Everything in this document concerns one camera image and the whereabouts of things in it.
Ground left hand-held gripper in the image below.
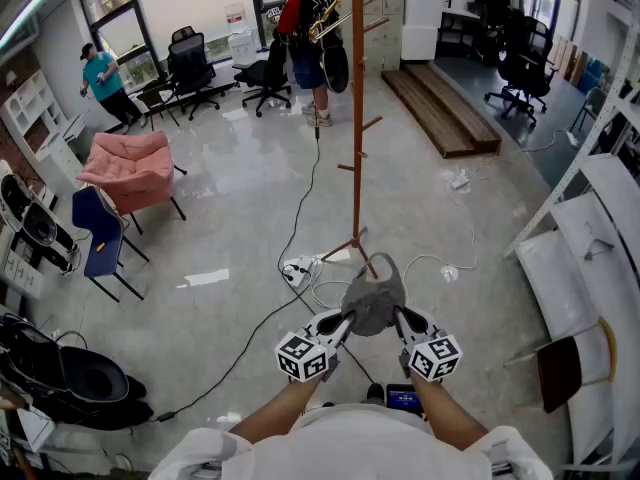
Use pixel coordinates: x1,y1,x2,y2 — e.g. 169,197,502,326
273,309,359,384

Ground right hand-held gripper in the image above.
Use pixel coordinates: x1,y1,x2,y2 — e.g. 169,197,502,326
393,305,464,384

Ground grey cap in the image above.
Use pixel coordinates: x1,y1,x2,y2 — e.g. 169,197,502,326
340,252,407,338

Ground brown wooden coat rack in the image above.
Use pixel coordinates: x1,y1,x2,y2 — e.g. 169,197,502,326
319,0,392,280

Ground person's right forearm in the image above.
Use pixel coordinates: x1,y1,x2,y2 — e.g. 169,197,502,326
408,380,490,452

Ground person's left forearm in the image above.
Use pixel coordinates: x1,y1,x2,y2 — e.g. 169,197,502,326
230,377,322,445

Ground clothes rack with dark clothes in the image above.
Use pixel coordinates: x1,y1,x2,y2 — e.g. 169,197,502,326
471,0,527,67

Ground large white power strip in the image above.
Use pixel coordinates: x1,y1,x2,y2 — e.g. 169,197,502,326
282,254,322,289

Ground black phone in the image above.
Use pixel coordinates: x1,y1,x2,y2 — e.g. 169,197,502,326
385,383,425,413

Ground person's white shirt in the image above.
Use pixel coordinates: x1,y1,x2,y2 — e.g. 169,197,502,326
148,401,555,480

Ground wooden chair brown seat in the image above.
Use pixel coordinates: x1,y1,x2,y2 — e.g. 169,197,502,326
503,316,619,415

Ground white curved boards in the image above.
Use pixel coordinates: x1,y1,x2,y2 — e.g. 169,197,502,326
513,152,640,469

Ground wooden platform steps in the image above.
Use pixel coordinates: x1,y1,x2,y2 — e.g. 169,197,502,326
379,61,503,160

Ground pink armchair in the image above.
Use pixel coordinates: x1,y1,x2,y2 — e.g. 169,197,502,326
75,130,189,235

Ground blue chair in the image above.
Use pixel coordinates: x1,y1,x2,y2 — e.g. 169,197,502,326
71,185,151,303

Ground black round case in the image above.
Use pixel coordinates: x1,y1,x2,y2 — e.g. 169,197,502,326
318,44,350,95

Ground black office chair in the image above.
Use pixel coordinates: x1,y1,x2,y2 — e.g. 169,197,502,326
233,35,294,119
483,13,560,130
165,25,222,122

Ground small black chair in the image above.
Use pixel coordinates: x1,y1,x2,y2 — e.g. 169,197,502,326
135,78,182,130

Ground grey chair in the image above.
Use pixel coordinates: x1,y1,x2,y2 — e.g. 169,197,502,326
569,86,607,133

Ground gold clothes hanger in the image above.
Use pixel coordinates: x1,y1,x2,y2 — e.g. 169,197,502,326
307,0,392,45

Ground white water dispenser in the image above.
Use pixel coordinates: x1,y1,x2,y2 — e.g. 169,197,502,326
223,1,257,67

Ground white box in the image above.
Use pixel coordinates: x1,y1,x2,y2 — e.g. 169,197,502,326
16,406,57,453

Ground leaning wooden boards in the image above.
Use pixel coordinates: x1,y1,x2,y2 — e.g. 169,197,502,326
546,34,594,85

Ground white drawer cabinet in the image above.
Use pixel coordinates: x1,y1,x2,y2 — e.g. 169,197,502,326
0,226,47,300

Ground grey lockers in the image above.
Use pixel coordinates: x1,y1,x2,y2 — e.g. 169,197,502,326
362,0,407,75

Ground white cubby shelf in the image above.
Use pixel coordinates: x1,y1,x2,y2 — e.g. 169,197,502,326
0,67,94,199

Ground long ceiling light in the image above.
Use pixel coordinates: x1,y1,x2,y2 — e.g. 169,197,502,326
0,0,70,50

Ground coiled white cable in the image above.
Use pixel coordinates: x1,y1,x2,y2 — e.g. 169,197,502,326
308,260,354,310

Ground black power adapter cable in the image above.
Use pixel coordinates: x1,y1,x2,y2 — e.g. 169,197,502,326
148,282,321,423

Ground long white cable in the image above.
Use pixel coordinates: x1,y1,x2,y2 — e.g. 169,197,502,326
401,181,480,292

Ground grey wire hanger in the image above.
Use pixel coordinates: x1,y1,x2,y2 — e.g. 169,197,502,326
581,221,617,263

